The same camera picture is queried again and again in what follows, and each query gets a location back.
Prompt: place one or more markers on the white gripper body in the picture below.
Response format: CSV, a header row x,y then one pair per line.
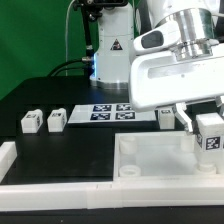
x,y
158,79

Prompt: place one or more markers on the white square tabletop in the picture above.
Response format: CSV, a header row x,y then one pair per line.
x,y
165,155

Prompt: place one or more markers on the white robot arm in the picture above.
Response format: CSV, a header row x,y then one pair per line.
x,y
196,21

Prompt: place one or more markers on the white marker sheet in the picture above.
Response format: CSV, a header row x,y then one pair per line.
x,y
98,113

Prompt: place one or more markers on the white U-shaped fence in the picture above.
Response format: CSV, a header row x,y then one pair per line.
x,y
113,194

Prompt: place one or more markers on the black camera pole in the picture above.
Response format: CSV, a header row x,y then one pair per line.
x,y
90,11

